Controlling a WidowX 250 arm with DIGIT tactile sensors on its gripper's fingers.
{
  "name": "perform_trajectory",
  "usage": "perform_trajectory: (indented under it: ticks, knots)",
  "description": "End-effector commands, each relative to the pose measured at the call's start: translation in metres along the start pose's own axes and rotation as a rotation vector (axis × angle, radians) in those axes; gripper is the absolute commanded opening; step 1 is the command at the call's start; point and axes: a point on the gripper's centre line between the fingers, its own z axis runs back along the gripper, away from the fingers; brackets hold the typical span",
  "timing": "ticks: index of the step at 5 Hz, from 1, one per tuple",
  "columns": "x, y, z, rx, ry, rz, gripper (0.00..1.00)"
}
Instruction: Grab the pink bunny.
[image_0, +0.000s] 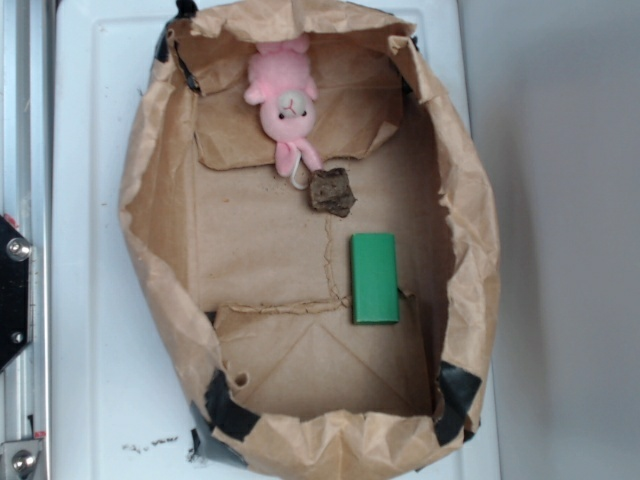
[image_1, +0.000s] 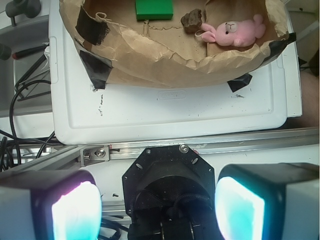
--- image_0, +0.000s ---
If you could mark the black mounting bracket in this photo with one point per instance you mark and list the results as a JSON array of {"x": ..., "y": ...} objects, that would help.
[{"x": 15, "y": 290}]

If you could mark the pink plush bunny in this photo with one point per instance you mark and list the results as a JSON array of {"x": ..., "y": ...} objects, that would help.
[{"x": 281, "y": 84}]

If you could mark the aluminium frame rail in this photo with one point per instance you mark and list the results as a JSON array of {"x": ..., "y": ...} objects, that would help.
[{"x": 27, "y": 36}]

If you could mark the green rectangular block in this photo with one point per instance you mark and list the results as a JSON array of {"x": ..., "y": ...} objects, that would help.
[{"x": 374, "y": 279}]

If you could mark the brown crumbly block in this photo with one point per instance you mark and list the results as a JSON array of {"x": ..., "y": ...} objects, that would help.
[{"x": 330, "y": 192}]

